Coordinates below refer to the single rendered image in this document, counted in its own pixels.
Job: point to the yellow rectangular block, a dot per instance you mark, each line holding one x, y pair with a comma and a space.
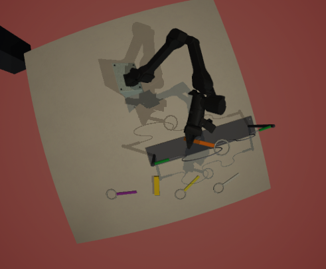
156, 185

